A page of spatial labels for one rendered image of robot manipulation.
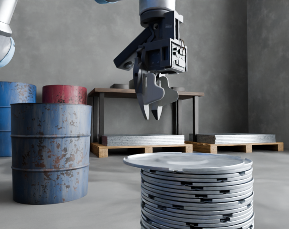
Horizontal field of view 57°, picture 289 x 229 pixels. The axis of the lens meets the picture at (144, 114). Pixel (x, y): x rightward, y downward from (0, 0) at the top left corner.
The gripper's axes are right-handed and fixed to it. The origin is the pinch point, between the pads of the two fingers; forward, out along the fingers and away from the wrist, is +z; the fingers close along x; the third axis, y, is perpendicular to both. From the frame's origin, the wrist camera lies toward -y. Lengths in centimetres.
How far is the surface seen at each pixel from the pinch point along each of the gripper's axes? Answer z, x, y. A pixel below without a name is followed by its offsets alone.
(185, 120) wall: -5, 368, -179
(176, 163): 11.2, 6.9, 2.6
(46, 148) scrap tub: 13, 29, -79
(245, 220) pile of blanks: 25.2, 19.8, 14.0
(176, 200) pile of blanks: 19.1, 6.2, 2.9
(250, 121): -3, 474, -97
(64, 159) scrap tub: 19, 36, -75
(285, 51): -114, 427, -30
